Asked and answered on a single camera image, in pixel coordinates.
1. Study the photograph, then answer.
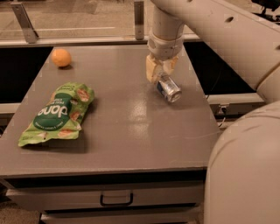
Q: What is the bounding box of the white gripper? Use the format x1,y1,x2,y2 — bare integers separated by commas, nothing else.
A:
146,31,183,84

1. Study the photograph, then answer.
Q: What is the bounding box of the silver redbull can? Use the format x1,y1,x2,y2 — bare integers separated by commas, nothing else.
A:
157,75,182,103

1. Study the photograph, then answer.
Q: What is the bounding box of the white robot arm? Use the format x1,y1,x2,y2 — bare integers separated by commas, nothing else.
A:
146,0,280,224

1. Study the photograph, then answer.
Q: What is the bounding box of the grey drawer cabinet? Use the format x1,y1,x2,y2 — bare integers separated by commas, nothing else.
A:
0,45,219,224

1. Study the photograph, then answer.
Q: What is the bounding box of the orange fruit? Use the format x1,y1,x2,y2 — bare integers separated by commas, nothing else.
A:
51,48,72,67

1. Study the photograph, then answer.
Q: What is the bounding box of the green snack bag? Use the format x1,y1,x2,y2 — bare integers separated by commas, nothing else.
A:
18,82,95,147

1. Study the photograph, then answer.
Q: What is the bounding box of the black office chair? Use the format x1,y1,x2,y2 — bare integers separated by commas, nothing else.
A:
251,0,280,22

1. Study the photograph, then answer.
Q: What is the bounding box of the middle metal bracket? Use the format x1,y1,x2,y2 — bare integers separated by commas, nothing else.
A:
134,0,144,40

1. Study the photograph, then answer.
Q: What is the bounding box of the metal bracket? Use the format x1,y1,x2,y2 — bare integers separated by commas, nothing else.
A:
10,2,39,44
134,0,144,40

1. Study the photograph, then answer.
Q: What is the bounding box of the black drawer handle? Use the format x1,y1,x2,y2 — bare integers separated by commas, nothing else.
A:
100,192,134,207

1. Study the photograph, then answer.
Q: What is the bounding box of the left metal bracket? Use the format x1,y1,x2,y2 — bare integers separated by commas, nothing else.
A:
10,2,39,44

